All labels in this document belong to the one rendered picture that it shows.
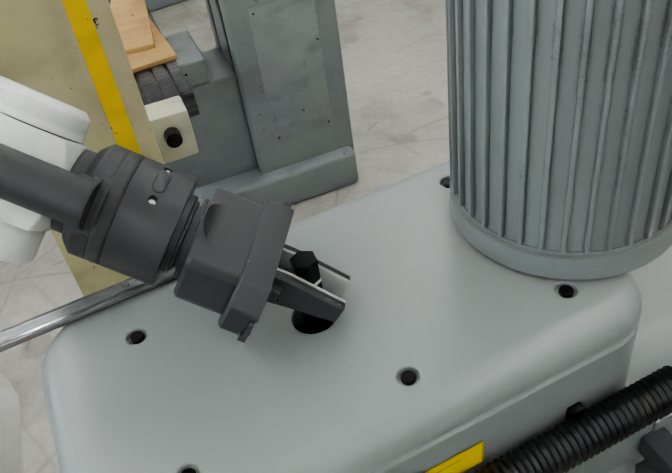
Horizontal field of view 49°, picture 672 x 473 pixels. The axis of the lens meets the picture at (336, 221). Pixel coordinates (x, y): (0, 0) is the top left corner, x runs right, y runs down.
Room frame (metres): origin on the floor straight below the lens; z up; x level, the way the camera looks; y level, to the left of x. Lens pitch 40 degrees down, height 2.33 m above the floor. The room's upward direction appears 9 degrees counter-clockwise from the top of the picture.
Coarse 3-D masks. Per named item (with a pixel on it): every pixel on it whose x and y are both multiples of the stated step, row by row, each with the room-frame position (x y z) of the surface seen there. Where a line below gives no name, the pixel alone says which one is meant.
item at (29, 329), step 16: (160, 272) 0.48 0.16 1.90; (112, 288) 0.47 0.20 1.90; (128, 288) 0.47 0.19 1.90; (144, 288) 0.47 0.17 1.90; (80, 304) 0.46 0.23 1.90; (96, 304) 0.45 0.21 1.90; (112, 304) 0.46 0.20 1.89; (32, 320) 0.45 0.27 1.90; (48, 320) 0.44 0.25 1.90; (64, 320) 0.44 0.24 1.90; (0, 336) 0.43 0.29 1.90; (16, 336) 0.43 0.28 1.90; (32, 336) 0.43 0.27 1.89
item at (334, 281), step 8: (288, 248) 0.42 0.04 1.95; (288, 256) 0.42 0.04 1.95; (280, 264) 0.42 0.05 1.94; (288, 264) 0.42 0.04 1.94; (320, 264) 0.42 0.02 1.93; (320, 272) 0.41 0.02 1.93; (328, 272) 0.41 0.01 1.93; (336, 272) 0.41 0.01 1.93; (328, 280) 0.41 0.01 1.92; (336, 280) 0.41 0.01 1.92; (344, 280) 0.41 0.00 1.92; (328, 288) 0.41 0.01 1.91; (336, 288) 0.41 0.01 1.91; (344, 288) 0.41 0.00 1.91
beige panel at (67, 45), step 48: (0, 0) 1.96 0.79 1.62; (48, 0) 2.00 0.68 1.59; (96, 0) 2.04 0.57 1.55; (0, 48) 1.94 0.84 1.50; (48, 48) 1.98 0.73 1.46; (96, 48) 2.02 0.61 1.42; (96, 96) 2.01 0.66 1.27; (96, 144) 1.99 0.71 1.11; (144, 144) 2.04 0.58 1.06; (96, 288) 1.93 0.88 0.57
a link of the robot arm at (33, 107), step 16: (0, 80) 0.50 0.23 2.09; (0, 96) 0.47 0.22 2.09; (16, 96) 0.46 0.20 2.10; (32, 96) 0.46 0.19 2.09; (48, 96) 0.50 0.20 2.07; (16, 112) 0.45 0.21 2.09; (32, 112) 0.45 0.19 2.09; (48, 112) 0.46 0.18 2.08; (64, 112) 0.46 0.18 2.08; (80, 112) 0.47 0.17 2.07; (48, 128) 0.45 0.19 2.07; (64, 128) 0.46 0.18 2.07; (80, 128) 0.47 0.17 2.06
